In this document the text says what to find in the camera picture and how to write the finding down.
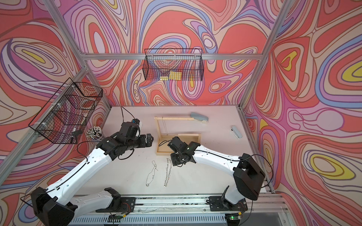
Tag small grey stapler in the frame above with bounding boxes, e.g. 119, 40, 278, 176
231, 125, 243, 139

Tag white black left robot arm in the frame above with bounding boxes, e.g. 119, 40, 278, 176
31, 119, 154, 226

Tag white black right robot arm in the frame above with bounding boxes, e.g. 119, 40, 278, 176
167, 137, 265, 205

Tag chunky silver chain necklace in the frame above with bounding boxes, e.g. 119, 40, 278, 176
163, 158, 173, 187

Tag yellow sticky notes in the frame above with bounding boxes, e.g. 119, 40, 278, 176
159, 71, 182, 81

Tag silver ball chain necklace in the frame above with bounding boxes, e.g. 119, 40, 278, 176
145, 160, 158, 187

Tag cup of pencils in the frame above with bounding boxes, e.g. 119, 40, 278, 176
86, 126, 103, 140

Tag black wire basket back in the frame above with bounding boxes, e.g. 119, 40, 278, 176
142, 48, 204, 82

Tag wooden jewelry display stand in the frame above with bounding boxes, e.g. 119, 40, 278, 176
154, 116, 201, 156

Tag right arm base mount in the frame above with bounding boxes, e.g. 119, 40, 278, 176
206, 186, 248, 213

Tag blue grey stapler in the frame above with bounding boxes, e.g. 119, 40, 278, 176
190, 112, 209, 123

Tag black wire basket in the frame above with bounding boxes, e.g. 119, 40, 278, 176
142, 48, 204, 82
28, 78, 103, 144

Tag black wire basket left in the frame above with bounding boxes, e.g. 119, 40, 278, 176
28, 78, 103, 144

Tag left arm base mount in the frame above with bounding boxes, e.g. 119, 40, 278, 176
96, 187, 136, 215

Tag aluminium rail with vents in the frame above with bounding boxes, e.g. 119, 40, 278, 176
67, 194, 296, 226

